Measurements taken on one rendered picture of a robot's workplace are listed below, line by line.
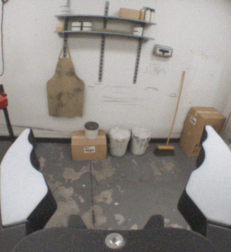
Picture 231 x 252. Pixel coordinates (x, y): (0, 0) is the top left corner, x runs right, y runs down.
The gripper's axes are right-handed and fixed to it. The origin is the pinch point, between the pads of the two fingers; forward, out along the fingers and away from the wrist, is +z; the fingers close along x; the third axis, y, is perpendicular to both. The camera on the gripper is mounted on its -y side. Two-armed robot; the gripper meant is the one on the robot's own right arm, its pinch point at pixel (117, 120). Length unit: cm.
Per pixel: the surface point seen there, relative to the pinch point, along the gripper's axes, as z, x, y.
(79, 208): 79, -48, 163
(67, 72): 190, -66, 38
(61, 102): 189, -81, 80
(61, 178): 120, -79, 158
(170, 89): 218, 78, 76
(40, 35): 190, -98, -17
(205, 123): 184, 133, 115
